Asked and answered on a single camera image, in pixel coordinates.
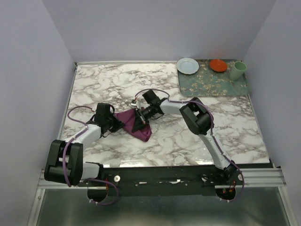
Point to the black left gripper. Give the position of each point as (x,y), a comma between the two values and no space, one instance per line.
(118,125)

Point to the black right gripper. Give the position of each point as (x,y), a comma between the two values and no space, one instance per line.
(139,121)

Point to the purple cloth napkin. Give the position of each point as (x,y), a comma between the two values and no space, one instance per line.
(128,118)

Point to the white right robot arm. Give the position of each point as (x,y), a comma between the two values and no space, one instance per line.
(198,119)

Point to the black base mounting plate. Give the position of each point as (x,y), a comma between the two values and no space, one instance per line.
(163,181)

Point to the light blue plate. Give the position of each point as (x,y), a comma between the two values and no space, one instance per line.
(187,66)

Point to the floral green tray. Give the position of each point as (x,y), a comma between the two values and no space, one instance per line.
(207,82)

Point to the orange bowl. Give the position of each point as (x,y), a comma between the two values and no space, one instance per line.
(218,65)

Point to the green cup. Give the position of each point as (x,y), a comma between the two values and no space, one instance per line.
(237,70)

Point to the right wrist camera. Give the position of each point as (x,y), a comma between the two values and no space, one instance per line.
(135,103)

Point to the aluminium frame rail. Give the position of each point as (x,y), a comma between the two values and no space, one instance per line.
(265,177)

